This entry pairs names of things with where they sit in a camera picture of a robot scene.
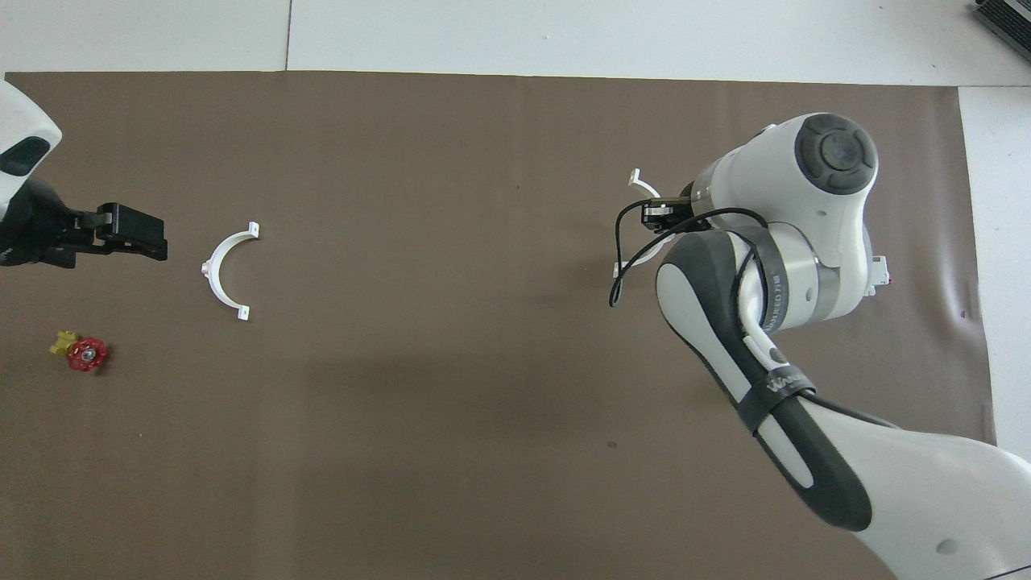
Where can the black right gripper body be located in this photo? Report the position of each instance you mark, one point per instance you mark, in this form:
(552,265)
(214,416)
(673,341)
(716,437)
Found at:
(667,213)

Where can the brown paper table mat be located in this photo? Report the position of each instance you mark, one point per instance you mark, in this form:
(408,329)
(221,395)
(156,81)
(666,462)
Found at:
(443,403)

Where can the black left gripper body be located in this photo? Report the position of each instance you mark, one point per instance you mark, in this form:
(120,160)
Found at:
(40,234)

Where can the red-wheeled brass valve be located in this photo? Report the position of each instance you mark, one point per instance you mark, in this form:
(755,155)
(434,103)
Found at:
(86,354)

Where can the black ribbed device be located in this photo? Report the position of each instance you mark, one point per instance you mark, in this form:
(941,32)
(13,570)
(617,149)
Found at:
(1007,20)

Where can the white circuit breaker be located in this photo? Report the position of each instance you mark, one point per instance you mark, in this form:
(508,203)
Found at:
(879,270)

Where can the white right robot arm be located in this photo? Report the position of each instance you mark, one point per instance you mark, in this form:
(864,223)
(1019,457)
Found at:
(813,266)

